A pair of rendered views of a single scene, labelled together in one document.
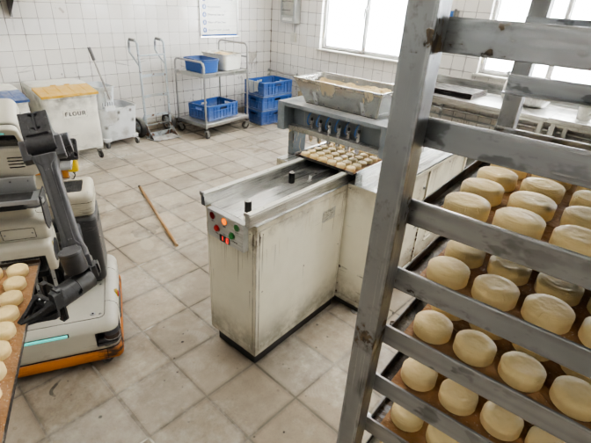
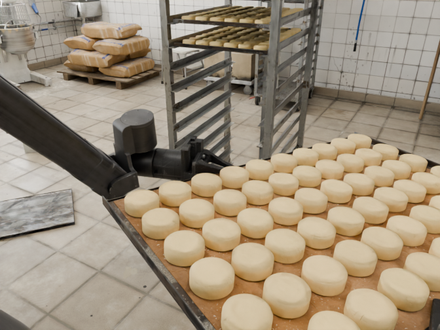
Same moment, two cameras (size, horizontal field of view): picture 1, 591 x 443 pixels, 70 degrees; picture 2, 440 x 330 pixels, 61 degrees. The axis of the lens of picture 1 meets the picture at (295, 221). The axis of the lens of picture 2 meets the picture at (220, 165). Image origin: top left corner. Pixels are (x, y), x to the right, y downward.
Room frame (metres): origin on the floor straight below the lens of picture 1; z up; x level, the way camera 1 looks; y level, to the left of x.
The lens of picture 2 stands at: (0.89, 1.21, 1.32)
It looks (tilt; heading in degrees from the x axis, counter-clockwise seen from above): 28 degrees down; 258
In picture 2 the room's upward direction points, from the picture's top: straight up
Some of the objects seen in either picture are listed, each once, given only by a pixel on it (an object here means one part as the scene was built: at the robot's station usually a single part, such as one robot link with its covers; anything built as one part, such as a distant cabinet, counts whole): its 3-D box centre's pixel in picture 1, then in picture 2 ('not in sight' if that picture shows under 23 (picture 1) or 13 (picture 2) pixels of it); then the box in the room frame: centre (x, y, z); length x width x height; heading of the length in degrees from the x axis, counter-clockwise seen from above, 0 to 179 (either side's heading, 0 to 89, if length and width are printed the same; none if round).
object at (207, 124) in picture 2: not in sight; (208, 123); (0.57, -0.60, 0.60); 0.64 x 0.03 x 0.03; 53
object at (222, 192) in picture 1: (332, 150); not in sight; (2.49, -0.20, 0.87); 2.01 x 0.03 x 0.07; 141
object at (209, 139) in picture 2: not in sight; (208, 139); (0.57, -0.60, 0.51); 0.64 x 0.03 x 0.03; 53
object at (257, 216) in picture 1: (373, 163); not in sight; (2.31, -0.43, 0.87); 2.01 x 0.03 x 0.07; 141
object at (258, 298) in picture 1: (279, 257); not in sight; (1.91, 0.07, 0.45); 0.70 x 0.34 x 0.90; 141
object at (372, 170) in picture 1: (412, 152); not in sight; (2.55, -0.70, 0.88); 1.28 x 0.01 x 0.07; 141
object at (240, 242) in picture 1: (227, 228); not in sight; (1.63, 0.30, 0.77); 0.24 x 0.04 x 0.14; 51
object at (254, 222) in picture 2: not in sight; (255, 222); (0.76, 0.80, 1.01); 0.05 x 0.05 x 0.02
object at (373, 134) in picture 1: (344, 138); not in sight; (2.31, -0.24, 1.01); 0.72 x 0.33 x 0.34; 51
